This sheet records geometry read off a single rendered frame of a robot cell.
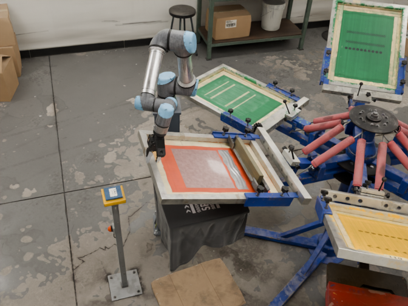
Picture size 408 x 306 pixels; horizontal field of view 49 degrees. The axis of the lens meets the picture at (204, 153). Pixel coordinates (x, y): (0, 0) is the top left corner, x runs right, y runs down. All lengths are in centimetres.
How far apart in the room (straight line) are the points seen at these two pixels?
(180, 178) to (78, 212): 169
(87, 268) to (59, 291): 26
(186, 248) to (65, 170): 197
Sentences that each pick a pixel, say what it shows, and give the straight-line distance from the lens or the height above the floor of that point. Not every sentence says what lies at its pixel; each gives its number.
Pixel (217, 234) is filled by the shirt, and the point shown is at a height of 79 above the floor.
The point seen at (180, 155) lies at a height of 118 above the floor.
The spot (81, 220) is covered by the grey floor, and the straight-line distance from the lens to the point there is 390.
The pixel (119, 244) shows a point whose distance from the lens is 304.
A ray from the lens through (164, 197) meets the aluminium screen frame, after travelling 224.
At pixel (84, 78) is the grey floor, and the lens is 570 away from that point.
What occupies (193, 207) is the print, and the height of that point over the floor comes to 95.
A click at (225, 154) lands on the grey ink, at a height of 111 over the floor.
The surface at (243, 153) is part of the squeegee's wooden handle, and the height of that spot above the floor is 116.
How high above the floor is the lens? 288
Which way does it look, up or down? 40 degrees down
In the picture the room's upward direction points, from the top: 3 degrees clockwise
